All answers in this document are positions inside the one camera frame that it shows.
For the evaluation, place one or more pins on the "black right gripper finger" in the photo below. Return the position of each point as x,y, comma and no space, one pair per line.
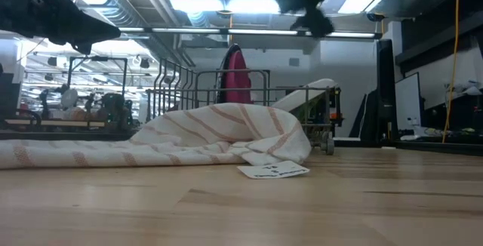
322,25
306,21

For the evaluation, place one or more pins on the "white plate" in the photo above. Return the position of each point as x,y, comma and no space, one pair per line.
302,95

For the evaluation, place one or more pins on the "pink plate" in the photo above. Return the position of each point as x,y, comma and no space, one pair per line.
239,80

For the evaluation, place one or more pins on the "dark red patterned plate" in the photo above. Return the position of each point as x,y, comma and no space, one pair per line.
222,76

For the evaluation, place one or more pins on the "white striped dish towel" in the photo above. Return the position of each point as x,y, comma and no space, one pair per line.
211,133

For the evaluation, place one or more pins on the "long ceiling light bar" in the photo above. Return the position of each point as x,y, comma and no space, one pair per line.
260,32

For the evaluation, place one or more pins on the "black upright pillar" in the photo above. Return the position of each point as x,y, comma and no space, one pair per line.
385,87

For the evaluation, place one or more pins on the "white board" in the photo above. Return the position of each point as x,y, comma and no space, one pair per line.
408,99

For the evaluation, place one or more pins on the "grey wall box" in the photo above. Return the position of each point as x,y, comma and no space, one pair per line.
294,62

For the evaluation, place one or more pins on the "black metal stand frame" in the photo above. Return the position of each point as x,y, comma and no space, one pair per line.
124,76

